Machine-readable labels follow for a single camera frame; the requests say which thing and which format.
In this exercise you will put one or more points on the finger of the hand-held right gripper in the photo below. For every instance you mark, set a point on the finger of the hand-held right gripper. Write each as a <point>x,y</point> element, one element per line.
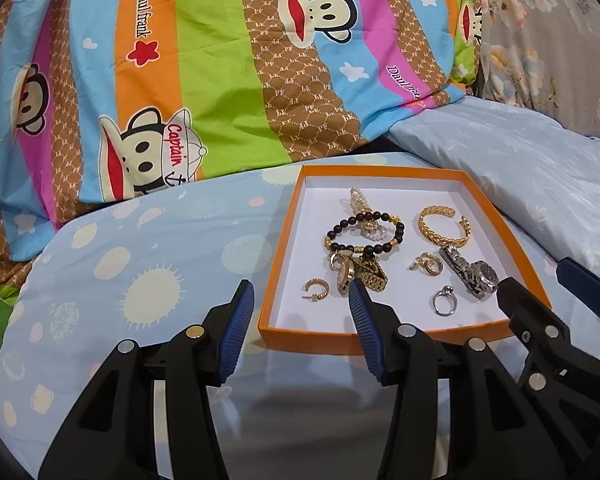
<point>580,280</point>
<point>522,310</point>

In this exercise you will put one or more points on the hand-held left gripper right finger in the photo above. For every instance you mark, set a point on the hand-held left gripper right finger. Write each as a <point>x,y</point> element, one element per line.
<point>367,330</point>

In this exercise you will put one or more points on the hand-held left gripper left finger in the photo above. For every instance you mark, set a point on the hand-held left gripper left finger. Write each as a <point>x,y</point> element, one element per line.
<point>237,330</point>

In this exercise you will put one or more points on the silver wristwatch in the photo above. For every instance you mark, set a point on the silver wristwatch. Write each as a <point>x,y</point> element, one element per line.
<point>480,275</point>

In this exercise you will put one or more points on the gold wristwatch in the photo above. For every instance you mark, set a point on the gold wristwatch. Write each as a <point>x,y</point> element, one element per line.
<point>372,272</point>

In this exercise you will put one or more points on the orange jewelry box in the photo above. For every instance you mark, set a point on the orange jewelry box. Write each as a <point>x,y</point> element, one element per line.
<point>305,342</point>

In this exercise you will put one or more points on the light blue printed sheet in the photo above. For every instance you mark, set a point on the light blue printed sheet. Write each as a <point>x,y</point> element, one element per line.
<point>130,260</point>

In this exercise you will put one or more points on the pale blue quilt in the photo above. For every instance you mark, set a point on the pale blue quilt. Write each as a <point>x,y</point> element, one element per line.
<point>505,160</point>

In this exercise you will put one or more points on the grey floral bedsheet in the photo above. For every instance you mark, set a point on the grey floral bedsheet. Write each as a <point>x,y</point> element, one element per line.
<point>545,35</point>

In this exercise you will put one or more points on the colourful striped cartoon blanket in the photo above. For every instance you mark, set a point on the colourful striped cartoon blanket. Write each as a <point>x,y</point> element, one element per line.
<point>220,60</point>

